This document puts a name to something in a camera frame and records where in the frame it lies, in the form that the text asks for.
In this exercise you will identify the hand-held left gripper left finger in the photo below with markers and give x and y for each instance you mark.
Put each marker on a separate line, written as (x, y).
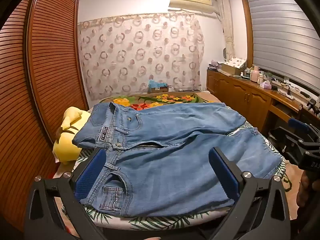
(91, 172)

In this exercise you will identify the cardboard box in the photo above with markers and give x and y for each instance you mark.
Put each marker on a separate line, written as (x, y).
(157, 90)

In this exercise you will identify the small white fan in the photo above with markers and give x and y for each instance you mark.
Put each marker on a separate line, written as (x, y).
(225, 53)

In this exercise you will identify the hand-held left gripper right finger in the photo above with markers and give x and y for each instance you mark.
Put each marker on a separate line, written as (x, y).
(222, 172)

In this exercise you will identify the wooden louvered wardrobe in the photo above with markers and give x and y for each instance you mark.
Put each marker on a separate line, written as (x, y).
(50, 55)

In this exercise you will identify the wooden cabinet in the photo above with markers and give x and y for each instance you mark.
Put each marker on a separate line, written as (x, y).
(240, 95)

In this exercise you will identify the small black tripod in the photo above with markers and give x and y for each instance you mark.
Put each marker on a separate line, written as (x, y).
(312, 107)

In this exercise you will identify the white power strip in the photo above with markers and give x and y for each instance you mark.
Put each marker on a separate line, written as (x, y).
(291, 95)

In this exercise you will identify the grey window blind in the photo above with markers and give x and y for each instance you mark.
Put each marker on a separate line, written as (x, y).
(282, 37)

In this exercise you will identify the purple pouch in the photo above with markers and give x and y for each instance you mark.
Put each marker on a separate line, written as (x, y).
(215, 63)

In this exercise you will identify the person's right hand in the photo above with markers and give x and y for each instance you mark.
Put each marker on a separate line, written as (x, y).
(305, 187)

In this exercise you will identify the blue denim pants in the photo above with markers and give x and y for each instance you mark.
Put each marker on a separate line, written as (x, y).
(175, 170)

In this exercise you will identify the floral blanket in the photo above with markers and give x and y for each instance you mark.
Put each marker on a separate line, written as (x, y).
(165, 98)

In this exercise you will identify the beige window curtain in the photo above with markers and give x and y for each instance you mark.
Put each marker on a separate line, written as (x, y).
(226, 30)

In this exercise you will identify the blue cloth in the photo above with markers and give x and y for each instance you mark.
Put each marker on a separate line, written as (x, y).
(157, 83)

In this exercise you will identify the purple tissue box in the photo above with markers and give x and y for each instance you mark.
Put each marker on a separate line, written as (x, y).
(265, 85)

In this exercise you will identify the box with printed lid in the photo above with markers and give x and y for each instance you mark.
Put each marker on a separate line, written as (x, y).
(235, 65)

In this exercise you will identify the cream air conditioner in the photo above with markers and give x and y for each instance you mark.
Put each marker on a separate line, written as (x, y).
(192, 0)

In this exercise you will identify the yellow plush toy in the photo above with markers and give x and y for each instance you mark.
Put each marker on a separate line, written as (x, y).
(67, 147)

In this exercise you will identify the circle print curtain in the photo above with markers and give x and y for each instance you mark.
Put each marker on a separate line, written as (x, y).
(140, 55)

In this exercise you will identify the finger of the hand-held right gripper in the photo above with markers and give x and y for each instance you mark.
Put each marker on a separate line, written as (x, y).
(297, 125)
(287, 140)

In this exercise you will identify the pink bottle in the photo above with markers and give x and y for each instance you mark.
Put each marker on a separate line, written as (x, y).
(255, 75)

